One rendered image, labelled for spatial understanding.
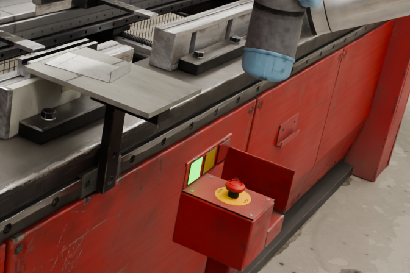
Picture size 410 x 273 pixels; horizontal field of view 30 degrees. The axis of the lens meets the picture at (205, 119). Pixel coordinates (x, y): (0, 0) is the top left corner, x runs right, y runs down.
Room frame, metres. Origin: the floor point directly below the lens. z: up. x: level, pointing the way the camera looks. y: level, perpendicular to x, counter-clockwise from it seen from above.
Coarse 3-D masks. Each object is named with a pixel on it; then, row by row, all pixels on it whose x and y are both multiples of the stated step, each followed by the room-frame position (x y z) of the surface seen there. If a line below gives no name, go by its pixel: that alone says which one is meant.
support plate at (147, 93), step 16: (32, 64) 1.27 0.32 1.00; (64, 80) 1.22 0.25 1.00; (80, 80) 1.23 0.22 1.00; (96, 80) 1.25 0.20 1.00; (128, 80) 1.27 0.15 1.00; (144, 80) 1.29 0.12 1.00; (160, 80) 1.30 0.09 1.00; (176, 80) 1.32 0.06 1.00; (96, 96) 1.19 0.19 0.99; (112, 96) 1.19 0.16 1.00; (128, 96) 1.20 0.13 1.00; (144, 96) 1.21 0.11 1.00; (160, 96) 1.23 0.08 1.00; (176, 96) 1.24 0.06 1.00; (192, 96) 1.28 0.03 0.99; (144, 112) 1.15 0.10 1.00; (160, 112) 1.18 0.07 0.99
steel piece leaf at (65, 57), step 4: (68, 52) 1.36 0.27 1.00; (60, 56) 1.33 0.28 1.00; (64, 56) 1.33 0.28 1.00; (68, 56) 1.34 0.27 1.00; (72, 56) 1.34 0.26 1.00; (52, 60) 1.30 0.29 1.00; (56, 60) 1.30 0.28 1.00; (60, 60) 1.31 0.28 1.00; (64, 60) 1.31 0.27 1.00; (48, 64) 1.28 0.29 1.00; (52, 64) 1.28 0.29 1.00; (56, 64) 1.28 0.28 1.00
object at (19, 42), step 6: (0, 30) 1.40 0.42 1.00; (0, 36) 1.37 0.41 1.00; (6, 36) 1.38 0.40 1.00; (12, 36) 1.38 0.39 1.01; (6, 42) 1.36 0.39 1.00; (12, 42) 1.35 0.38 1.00; (18, 42) 1.36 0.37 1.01; (24, 42) 1.36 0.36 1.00; (30, 42) 1.37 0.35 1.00; (24, 48) 1.34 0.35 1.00; (30, 48) 1.33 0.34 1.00; (36, 48) 1.34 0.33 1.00; (42, 48) 1.36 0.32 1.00
